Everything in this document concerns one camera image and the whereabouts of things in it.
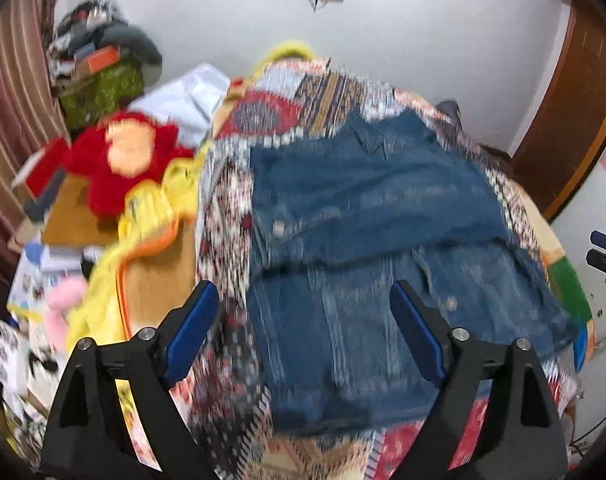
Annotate brown cardboard sheet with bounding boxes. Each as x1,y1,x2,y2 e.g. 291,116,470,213
40,175,121,248

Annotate pile of clothes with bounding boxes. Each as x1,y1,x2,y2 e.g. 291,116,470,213
45,0,164,91

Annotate pink plush toy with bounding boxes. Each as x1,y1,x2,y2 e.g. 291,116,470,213
43,277,88,351

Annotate green patterned box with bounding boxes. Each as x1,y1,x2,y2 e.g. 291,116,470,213
58,62,146,133

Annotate red plush toy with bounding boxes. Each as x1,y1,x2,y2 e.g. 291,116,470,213
63,110,196,218

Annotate grey neck pillow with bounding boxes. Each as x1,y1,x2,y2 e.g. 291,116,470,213
100,22,164,73

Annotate dark grey box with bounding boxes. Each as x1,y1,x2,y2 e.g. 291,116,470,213
23,167,68,221

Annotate red box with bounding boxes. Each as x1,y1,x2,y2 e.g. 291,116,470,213
13,137,71,201

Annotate patchwork printed blanket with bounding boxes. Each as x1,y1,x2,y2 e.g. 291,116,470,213
188,55,596,480

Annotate white cloth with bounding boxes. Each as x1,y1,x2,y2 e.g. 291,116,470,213
143,62,231,148

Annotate blue denim jacket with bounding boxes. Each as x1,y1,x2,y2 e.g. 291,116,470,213
245,107,579,436

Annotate pile of books and papers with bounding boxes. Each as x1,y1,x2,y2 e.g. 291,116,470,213
8,242,98,321

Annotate orange box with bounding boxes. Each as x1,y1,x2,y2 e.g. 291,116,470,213
75,46,121,73

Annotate dark grey bag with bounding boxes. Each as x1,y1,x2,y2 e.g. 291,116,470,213
435,100,464,126

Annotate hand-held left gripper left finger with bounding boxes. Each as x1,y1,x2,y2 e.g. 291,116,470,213
40,280,221,480

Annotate white heart-print sliding door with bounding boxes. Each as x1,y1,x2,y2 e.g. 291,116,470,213
548,105,606,461

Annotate white paper packets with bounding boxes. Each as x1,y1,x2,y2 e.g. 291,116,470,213
0,320,58,461

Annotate wooden wardrobe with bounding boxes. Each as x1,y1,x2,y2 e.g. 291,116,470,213
508,2,606,221

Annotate striped brown curtain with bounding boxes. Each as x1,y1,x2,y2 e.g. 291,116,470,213
0,0,71,281

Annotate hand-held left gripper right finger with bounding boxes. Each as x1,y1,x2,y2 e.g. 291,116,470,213
389,280,569,480

